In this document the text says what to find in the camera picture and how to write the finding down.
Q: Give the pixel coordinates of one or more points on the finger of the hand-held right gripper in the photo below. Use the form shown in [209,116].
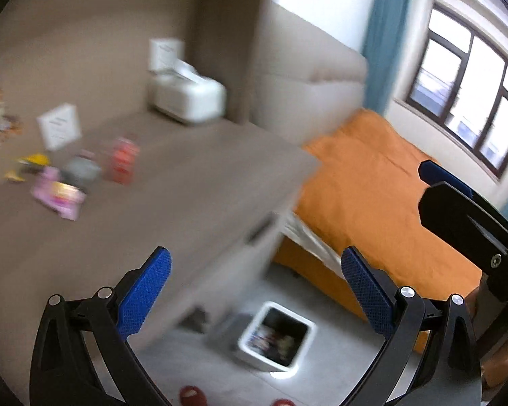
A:
[434,171]
[448,207]

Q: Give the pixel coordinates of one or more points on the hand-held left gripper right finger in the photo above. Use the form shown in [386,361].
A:
[366,287]

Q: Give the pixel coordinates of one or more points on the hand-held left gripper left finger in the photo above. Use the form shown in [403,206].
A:
[146,287]

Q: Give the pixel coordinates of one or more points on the white trash bin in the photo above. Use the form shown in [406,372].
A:
[254,338]

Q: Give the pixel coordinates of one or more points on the person's right hand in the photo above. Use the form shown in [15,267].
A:
[497,370]

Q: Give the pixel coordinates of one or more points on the orange bed sheet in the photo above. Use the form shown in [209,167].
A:
[372,203]

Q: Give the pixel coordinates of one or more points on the white bed skirt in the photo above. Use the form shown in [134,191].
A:
[311,241]

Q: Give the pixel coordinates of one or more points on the dark framed window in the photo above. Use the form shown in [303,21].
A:
[470,93]

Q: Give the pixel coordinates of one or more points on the wooden desk with shelves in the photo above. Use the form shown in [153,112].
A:
[237,258]

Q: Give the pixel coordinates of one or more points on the pink yellow torn wrapper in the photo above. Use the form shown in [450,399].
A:
[67,201]

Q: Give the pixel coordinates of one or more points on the red slipper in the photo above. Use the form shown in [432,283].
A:
[282,402]
[194,396]

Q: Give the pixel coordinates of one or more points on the dark grey crumpled wrapper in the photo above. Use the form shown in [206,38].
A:
[81,169]

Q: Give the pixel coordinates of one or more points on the blue curtain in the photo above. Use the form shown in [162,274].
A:
[385,38]

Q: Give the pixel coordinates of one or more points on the pink snack packet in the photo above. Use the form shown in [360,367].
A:
[44,184]

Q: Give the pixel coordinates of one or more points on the beige padded headboard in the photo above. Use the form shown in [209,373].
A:
[309,63]

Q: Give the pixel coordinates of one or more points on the yellow snack wrapper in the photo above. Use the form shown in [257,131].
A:
[34,163]

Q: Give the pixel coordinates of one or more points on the white tissue box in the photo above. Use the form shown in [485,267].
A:
[190,95]

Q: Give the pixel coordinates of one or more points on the white wall socket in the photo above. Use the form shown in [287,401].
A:
[60,127]
[165,50]

